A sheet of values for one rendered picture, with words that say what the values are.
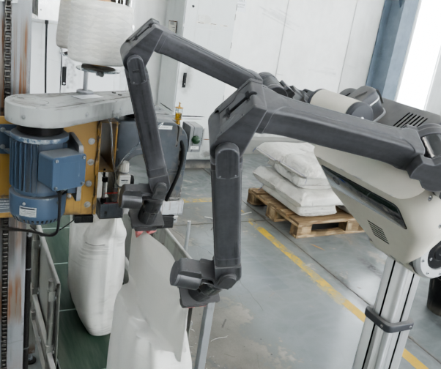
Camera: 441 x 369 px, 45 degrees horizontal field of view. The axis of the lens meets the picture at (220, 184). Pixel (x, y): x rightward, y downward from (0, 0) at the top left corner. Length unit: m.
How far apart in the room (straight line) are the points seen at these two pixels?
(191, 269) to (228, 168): 0.37
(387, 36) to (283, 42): 1.53
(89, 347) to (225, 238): 1.27
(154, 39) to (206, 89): 4.28
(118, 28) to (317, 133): 0.71
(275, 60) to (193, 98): 1.47
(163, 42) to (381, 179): 0.61
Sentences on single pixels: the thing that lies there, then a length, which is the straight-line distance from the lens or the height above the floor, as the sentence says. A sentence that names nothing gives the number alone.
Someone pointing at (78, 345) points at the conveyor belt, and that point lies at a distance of 2.25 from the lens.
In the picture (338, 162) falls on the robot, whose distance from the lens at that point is 1.37.
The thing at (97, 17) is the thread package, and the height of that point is 1.65.
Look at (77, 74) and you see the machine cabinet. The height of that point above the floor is 1.04.
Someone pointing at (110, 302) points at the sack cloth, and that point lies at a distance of 2.27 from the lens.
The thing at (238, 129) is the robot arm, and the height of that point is 1.54.
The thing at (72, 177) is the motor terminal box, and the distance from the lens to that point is 1.43.
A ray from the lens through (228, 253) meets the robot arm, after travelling 1.11.
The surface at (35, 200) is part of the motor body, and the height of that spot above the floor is 1.16.
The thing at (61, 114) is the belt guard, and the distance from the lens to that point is 1.42.
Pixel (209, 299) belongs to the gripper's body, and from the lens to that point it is 1.32.
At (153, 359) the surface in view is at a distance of 1.53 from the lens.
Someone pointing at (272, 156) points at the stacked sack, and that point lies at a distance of 4.61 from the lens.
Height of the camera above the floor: 1.72
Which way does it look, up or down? 19 degrees down
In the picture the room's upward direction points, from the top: 9 degrees clockwise
